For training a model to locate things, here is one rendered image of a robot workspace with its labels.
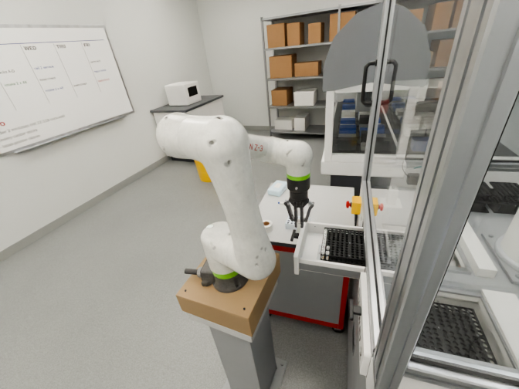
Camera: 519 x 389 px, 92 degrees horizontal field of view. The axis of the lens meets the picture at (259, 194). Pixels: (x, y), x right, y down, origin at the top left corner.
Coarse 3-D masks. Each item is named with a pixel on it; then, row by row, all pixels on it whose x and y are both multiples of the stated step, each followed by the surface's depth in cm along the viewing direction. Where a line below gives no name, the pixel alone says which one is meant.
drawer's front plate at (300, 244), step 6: (306, 222) 116; (300, 228) 112; (306, 228) 117; (300, 234) 109; (306, 234) 119; (300, 240) 106; (300, 246) 104; (294, 252) 100; (300, 252) 105; (294, 258) 99; (294, 264) 101; (294, 270) 103
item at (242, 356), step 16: (208, 320) 97; (224, 336) 107; (240, 336) 92; (256, 336) 108; (272, 336) 131; (224, 352) 116; (240, 352) 109; (256, 352) 110; (272, 352) 134; (224, 368) 127; (240, 368) 119; (256, 368) 113; (272, 368) 139; (224, 384) 143; (240, 384) 130; (256, 384) 121; (272, 384) 141
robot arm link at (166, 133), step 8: (160, 120) 65; (168, 120) 63; (176, 120) 61; (160, 128) 63; (168, 128) 62; (176, 128) 60; (160, 136) 63; (168, 136) 62; (176, 136) 60; (160, 144) 65; (168, 144) 63; (176, 144) 61; (168, 152) 65; (176, 152) 63
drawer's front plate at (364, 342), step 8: (360, 280) 89; (360, 288) 87; (360, 296) 85; (360, 304) 83; (360, 320) 80; (368, 320) 74; (368, 328) 72; (368, 336) 70; (360, 344) 75; (368, 344) 68; (360, 352) 74; (368, 352) 66; (360, 360) 72; (368, 360) 66; (360, 368) 71
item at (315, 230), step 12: (312, 228) 122; (348, 228) 115; (360, 228) 113; (312, 240) 118; (312, 252) 111; (300, 264) 102; (312, 264) 101; (324, 264) 99; (336, 264) 97; (348, 276) 98
